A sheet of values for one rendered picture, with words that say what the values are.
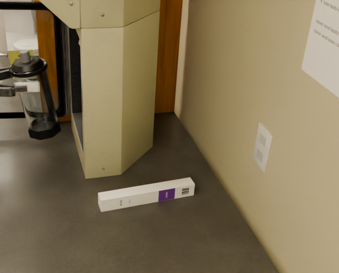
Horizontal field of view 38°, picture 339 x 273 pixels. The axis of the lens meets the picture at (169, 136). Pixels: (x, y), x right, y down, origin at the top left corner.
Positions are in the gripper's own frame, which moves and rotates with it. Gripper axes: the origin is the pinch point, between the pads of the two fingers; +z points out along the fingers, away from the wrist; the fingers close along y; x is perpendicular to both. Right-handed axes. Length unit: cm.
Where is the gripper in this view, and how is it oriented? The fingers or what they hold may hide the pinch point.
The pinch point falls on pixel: (29, 79)
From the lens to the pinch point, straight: 151.6
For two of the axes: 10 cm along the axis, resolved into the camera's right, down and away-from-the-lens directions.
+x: -0.7, 8.6, 5.0
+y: -2.9, -5.0, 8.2
